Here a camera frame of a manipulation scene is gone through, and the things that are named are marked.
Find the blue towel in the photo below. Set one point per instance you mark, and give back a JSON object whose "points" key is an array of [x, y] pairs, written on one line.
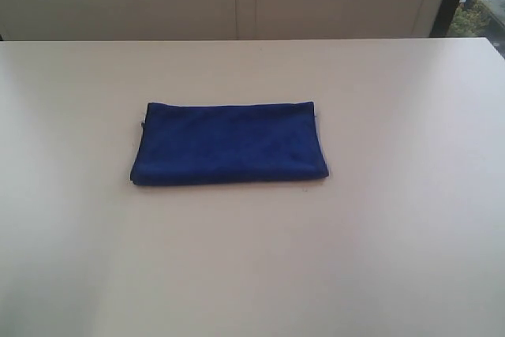
{"points": [[210, 145]]}

